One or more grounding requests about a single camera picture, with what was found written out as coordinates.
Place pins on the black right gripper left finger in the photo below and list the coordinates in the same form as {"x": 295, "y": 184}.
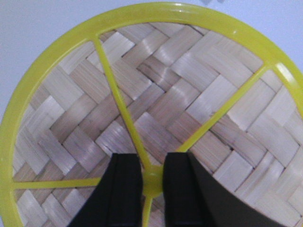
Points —
{"x": 116, "y": 201}

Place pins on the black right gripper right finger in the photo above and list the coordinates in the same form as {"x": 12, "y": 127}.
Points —
{"x": 193, "y": 198}

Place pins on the woven bamboo steamer lid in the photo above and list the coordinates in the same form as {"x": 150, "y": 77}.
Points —
{"x": 149, "y": 79}

